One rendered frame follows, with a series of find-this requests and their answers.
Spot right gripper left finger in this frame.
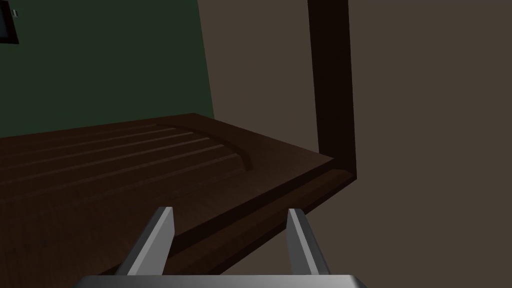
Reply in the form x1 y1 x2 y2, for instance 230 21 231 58
115 206 176 277

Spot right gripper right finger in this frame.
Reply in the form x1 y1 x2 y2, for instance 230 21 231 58
285 208 331 276

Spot black picture frame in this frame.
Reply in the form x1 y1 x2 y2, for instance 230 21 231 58
0 8 20 45

